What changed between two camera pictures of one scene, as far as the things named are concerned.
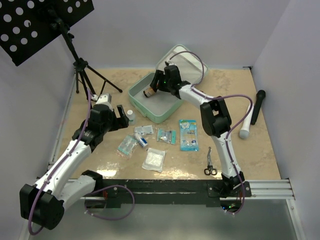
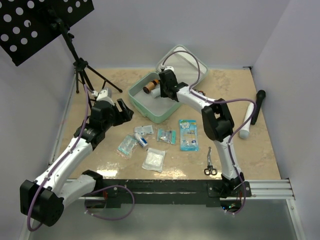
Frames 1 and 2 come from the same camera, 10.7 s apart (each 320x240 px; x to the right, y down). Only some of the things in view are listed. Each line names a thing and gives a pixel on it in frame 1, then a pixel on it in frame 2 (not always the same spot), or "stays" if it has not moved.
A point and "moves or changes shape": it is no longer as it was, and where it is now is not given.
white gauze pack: x=154 y=160 stays
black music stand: x=26 y=26 stays
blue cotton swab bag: x=188 y=136 stays
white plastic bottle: x=131 y=117 moves or changes shape
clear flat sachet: x=148 y=129 stays
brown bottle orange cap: x=148 y=92 moves or changes shape
